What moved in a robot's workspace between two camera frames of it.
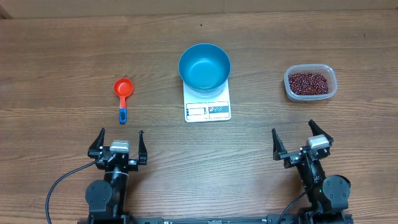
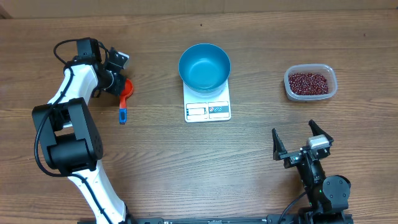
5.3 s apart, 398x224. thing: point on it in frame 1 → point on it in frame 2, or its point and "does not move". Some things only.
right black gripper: [292, 157] does not move
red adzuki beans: [308, 84] does not move
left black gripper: [133, 165] → [120, 80]
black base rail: [300, 218] does not move
